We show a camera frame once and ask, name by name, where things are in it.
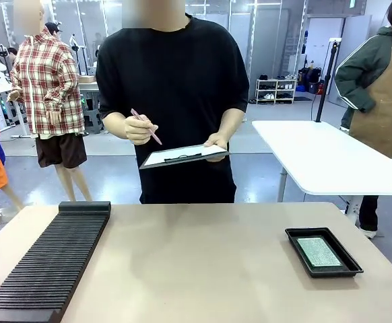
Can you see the white table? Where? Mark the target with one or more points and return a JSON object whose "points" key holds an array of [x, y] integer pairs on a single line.
{"points": [[327, 154]]}

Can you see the white paper sheet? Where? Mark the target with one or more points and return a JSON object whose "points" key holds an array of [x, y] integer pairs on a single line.
{"points": [[189, 153]]}

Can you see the black plastic tray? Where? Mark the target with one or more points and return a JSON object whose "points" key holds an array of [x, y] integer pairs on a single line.
{"points": [[347, 259]]}

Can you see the person's right hand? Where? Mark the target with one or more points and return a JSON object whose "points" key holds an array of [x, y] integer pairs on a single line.
{"points": [[138, 131]]}

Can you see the person in black cap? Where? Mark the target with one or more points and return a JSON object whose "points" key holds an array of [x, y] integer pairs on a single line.
{"points": [[53, 27]]}

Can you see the person's right forearm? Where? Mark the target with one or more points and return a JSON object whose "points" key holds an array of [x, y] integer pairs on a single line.
{"points": [[115, 124]]}

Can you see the person in black t-shirt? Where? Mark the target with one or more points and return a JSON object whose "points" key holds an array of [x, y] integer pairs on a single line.
{"points": [[172, 77]]}

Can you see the pink pen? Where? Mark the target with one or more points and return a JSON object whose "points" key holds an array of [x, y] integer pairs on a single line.
{"points": [[142, 119]]}

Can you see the mannequin in plaid shirt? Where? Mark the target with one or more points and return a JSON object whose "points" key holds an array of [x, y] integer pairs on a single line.
{"points": [[48, 84]]}

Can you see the person's left forearm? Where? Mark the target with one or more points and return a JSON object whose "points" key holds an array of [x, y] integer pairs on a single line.
{"points": [[231, 122]]}

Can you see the green PCB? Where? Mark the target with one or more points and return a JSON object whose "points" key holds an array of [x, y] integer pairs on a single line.
{"points": [[318, 251]]}

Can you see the black slotted PCB rack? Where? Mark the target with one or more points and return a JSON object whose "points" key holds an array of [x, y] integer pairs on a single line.
{"points": [[48, 255]]}

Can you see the white shoe rack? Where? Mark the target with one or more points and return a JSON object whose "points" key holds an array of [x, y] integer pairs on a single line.
{"points": [[277, 91]]}

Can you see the grey clipboard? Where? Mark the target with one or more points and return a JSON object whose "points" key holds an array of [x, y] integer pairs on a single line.
{"points": [[149, 166]]}

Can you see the person in brown apron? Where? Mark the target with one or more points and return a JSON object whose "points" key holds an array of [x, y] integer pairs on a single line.
{"points": [[381, 107]]}

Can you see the person's left hand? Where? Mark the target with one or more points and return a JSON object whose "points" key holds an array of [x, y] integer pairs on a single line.
{"points": [[216, 139]]}

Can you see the black pole stand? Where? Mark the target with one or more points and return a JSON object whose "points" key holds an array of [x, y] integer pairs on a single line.
{"points": [[325, 80]]}

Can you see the grey folding crate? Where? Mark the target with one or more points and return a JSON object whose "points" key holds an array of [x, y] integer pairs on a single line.
{"points": [[90, 111]]}

